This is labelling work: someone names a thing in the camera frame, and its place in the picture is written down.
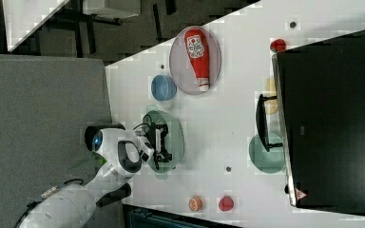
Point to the green plastic cup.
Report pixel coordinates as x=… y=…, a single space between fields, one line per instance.
x=267 y=161

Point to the cream plush toy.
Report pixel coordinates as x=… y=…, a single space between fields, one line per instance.
x=271 y=106

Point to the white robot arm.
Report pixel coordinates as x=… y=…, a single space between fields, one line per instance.
x=72 y=203

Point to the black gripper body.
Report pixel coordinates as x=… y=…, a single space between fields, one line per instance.
x=155 y=140

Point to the blue plastic bowl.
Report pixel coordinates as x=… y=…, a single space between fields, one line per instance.
x=163 y=88

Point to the black silver toaster oven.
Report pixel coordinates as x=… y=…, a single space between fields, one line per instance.
x=320 y=92

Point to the lime green object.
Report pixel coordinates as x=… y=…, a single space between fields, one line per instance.
x=98 y=158

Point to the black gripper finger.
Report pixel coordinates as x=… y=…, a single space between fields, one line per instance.
x=162 y=157
x=160 y=128

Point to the lilac round plate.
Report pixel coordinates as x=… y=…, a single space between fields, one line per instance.
x=181 y=69

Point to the green oval plastic strainer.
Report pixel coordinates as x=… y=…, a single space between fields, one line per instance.
x=173 y=142

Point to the red toy strawberry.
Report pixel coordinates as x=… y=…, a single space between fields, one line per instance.
x=226 y=203

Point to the small red toy tomato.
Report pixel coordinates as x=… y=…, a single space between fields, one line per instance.
x=278 y=45

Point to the blue metal frame rail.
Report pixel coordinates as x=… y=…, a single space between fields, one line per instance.
x=139 y=217

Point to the toy orange half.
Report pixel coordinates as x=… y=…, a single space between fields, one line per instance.
x=195 y=204

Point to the red plush ketchup bottle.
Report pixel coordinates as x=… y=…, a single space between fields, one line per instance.
x=198 y=54

